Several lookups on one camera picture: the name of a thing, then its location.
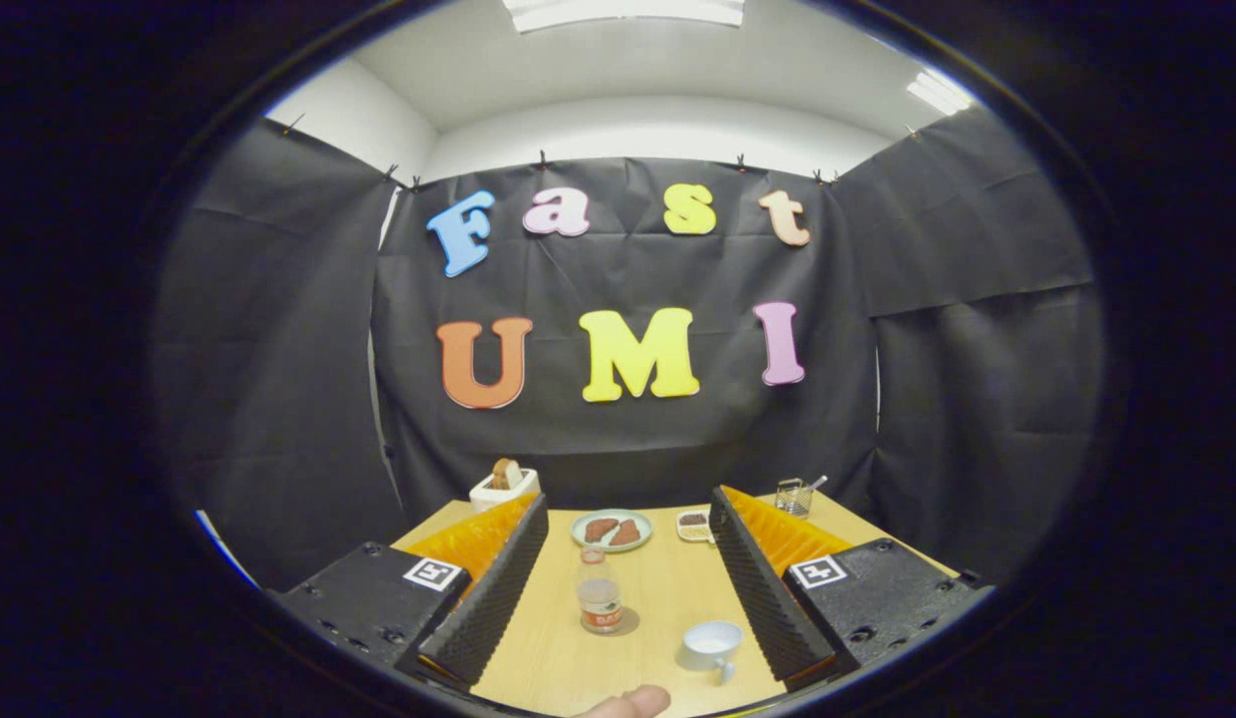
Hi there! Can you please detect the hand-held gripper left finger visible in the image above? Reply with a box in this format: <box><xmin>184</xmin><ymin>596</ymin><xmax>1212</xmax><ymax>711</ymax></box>
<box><xmin>268</xmin><ymin>492</ymin><xmax>551</xmax><ymax>691</ymax></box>

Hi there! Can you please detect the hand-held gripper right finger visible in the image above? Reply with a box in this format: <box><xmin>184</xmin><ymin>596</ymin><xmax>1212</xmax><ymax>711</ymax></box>
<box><xmin>709</xmin><ymin>485</ymin><xmax>996</xmax><ymax>691</ymax></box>

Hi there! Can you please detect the white cup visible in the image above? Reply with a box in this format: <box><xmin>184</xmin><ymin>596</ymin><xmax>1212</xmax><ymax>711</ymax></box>
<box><xmin>682</xmin><ymin>620</ymin><xmax>744</xmax><ymax>685</ymax></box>

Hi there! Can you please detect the clear plastic juice bottle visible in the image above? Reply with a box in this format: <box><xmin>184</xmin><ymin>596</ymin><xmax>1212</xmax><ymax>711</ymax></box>
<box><xmin>576</xmin><ymin>546</ymin><xmax>624</xmax><ymax>635</ymax></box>

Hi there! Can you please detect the brown round coaster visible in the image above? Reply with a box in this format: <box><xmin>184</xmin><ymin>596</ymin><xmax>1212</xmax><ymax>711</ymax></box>
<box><xmin>578</xmin><ymin>608</ymin><xmax>640</xmax><ymax>637</ymax></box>

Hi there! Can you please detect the wooden table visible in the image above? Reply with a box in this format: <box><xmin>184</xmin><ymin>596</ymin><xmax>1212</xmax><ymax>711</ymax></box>
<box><xmin>390</xmin><ymin>494</ymin><xmax>963</xmax><ymax>718</ymax></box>

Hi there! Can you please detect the white toaster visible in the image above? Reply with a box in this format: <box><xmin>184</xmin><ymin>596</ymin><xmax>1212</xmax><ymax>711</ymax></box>
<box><xmin>469</xmin><ymin>467</ymin><xmax>541</xmax><ymax>514</ymax></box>

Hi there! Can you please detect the pale green plate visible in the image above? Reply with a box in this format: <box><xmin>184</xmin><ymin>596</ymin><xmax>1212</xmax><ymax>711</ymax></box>
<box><xmin>570</xmin><ymin>509</ymin><xmax>654</xmax><ymax>553</ymax></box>

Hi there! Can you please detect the black backdrop cloth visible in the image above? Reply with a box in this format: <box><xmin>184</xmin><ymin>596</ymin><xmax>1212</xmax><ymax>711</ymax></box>
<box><xmin>154</xmin><ymin>105</ymin><xmax>1107</xmax><ymax>589</ymax></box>

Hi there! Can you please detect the small ceiling light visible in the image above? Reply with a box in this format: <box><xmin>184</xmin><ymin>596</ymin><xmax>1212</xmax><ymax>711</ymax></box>
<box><xmin>907</xmin><ymin>68</ymin><xmax>978</xmax><ymax>116</ymax></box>

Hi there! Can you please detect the long ceiling light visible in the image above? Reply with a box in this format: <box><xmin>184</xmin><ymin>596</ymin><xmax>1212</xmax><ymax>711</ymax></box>
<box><xmin>503</xmin><ymin>0</ymin><xmax>746</xmax><ymax>34</ymax></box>

